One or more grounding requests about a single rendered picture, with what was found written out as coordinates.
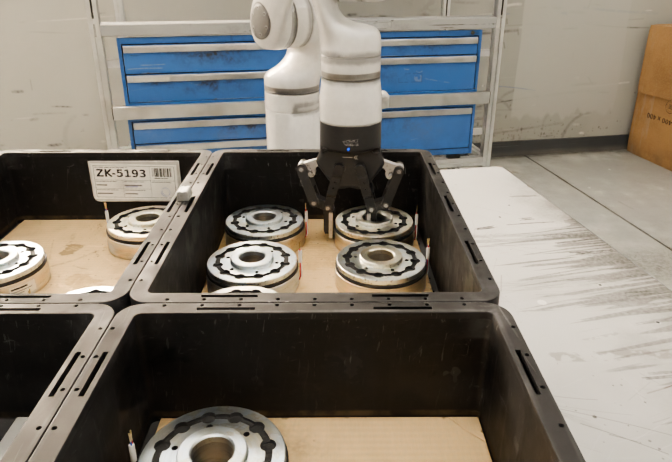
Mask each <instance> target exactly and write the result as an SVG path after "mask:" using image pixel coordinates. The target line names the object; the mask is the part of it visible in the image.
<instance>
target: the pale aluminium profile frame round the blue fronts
mask: <svg viewBox="0 0 672 462"><path fill-rule="evenodd" d="M113 3H114V11H115V18H116V22H126V20H125V12H124V5H123V0H113ZM450 4H451V0H441V11H440V16H450ZM85 6H86V12H87V19H88V25H89V32H90V38H91V44H92V51H93V57H94V63H95V70H96V76H97V83H98V89H99V95H100V102H101V108H102V115H103V121H104V127H105V134H106V140H107V146H108V149H132V148H131V141H130V143H129V145H128V146H123V147H119V141H118V134H117V128H116V121H115V120H134V119H156V118H177V117H198V116H220V115H243V114H266V110H265V100H264V101H238V102H213V103H190V104H167V105H144V106H120V107H113V101H112V94H111V87H110V80H109V74H108V68H120V63H119V60H106V53H105V47H104V40H103V37H101V33H100V26H99V25H100V24H101V20H100V13H99V6H98V0H85ZM506 8H507V0H495V4H494V14H493V16H495V17H497V23H496V28H492V35H491V45H490V49H481V52H480V57H481V56H489V65H488V75H487V85H486V91H481V92H457V93H433V94H409V95H389V107H388V108H400V107H422V106H444V105H466V104H485V105H484V115H483V125H482V128H473V135H481V134H482V136H481V146H480V149H479V148H478V147H476V146H475V145H474V144H472V149H471V153H467V154H468V155H469V156H460V155H459V154H448V155H432V156H433V158H434V160H435V162H436V164H437V166H438V168H447V169H462V168H461V167H462V166H477V167H490V158H491V149H492V140H493V130H494V121H495V111H496V102H497V93H498V83H499V74H500V65H501V55H502V46H503V37H504V27H505V18H506ZM500 17H502V24H501V28H499V27H500ZM93 24H95V28H96V35H97V37H95V36H94V29H93Z"/></svg>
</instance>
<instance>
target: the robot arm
mask: <svg viewBox="0 0 672 462"><path fill-rule="evenodd" d="M339 1H340V2H379V1H384V0H253V3H252V8H251V14H250V25H251V32H252V36H253V38H254V40H255V42H256V43H257V44H258V45H259V46H260V47H261V48H264V49H267V50H282V49H287V53H286V55H285V57H284V58H283V60H282V61H281V62H280V63H279V64H277V65H276V66H275V67H273V68H272V69H270V70H269V71H267V72H266V74H265V76H264V89H265V110H266V133H267V149H320V152H319V154H318V156H317V158H314V159H310V160H306V159H301V160H300V162H299V164H298V166H297V168H296V170H297V173H298V175H299V178H300V181H301V183H302V186H303V189H304V191H305V194H306V197H307V199H308V202H309V205H310V206H311V207H318V208H320V209H322V210H323V212H324V232H325V234H329V238H330V239H334V224H335V207H334V202H335V198H336V195H337V191H338V189H345V188H349V187H350V188H354V189H361V192H362V196H363V198H364V201H365V205H366V214H365V220H367V221H372V222H377V212H378V211H379V210H382V209H385V210H387V209H389V208H390V206H391V204H392V201H393V199H394V196H395V194H396V191H397V189H398V186H399V184H400V181H401V179H402V176H403V174H404V164H403V163H402V162H401V161H397V162H396V163H395V162H392V161H389V160H386V159H384V155H383V153H382V151H381V121H382V109H385V108H388V107H389V94H388V93H387V92H386V91H381V82H380V69H381V35H380V32H379V30H378V29H377V28H376V27H374V26H371V25H368V24H364V23H359V22H355V21H352V20H349V19H347V18H346V17H345V16H344V15H343V14H342V13H341V11H340V10H339V7H338V4H337V2H339ZM321 76H322V77H321ZM320 78H321V88H319V85H320ZM319 89H320V94H319ZM316 167H319V168H320V169H321V171H322V172H323V173H324V174H325V176H326V177H327V178H328V180H329V181H330V184H329V188H328V191H327V195H326V197H324V196H322V195H320V193H319V190H318V187H317V185H316V182H315V179H314V176H315V173H316ZM382 168H384V169H385V171H386V172H385V176H386V178H387V179H389V180H388V182H387V185H386V187H385V190H384V193H383V195H382V197H379V198H376V197H375V193H374V189H373V184H372V180H373V179H374V177H375V176H376V175H377V174H378V172H379V171H380V170H381V169H382Z"/></svg>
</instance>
